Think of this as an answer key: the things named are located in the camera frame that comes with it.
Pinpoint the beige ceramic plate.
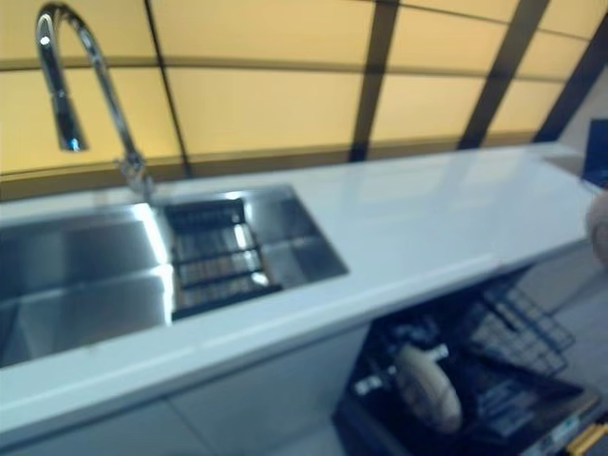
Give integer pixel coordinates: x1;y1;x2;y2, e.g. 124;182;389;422
393;344;464;435
583;189;608;268

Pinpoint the white cabinet door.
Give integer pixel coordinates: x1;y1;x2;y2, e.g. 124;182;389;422
0;402;191;456
165;322;372;456

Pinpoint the stainless steel sink basin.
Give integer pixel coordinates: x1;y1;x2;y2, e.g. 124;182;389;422
0;183;351;370

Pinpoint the chrome gooseneck kitchen faucet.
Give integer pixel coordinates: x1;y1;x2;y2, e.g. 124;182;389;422
33;2;156;201

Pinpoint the black dish drying rack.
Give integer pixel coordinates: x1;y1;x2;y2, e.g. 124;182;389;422
161;197;284;321

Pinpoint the dark wire dishwasher rack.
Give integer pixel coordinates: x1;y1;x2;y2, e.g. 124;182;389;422
351;279;579;438

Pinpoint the dark blue screen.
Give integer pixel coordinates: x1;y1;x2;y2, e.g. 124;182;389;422
581;118;608;187

